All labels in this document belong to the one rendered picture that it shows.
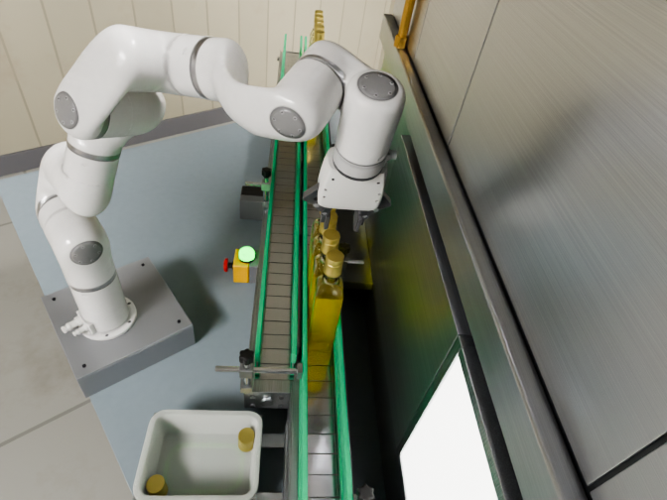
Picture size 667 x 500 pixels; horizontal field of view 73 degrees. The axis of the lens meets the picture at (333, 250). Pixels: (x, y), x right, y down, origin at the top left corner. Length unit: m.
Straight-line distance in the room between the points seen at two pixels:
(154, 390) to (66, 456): 0.88
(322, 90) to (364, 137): 0.08
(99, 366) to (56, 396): 1.01
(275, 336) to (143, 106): 0.56
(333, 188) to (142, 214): 0.99
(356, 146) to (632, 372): 0.39
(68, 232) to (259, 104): 0.51
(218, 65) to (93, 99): 0.19
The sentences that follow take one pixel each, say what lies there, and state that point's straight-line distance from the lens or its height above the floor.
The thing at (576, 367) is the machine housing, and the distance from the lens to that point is 0.44.
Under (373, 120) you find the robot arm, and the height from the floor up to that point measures 1.50.
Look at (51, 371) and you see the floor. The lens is 2.20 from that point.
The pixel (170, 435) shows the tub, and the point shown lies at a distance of 1.09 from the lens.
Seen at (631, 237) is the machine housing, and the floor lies 1.56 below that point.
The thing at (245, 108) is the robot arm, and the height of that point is 1.49.
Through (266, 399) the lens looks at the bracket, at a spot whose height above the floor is 0.86.
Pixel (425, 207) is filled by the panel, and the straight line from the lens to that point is 0.74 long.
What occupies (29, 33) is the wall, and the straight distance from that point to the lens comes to 2.97.
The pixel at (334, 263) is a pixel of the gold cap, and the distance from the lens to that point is 0.84.
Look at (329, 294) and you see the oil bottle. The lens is 0.89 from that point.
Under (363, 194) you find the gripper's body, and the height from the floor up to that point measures 1.34.
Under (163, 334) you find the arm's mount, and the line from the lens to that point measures 1.15.
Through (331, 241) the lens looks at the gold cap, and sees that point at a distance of 0.88.
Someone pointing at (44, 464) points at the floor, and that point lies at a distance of 2.02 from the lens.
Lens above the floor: 1.76
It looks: 44 degrees down
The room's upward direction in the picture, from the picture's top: 10 degrees clockwise
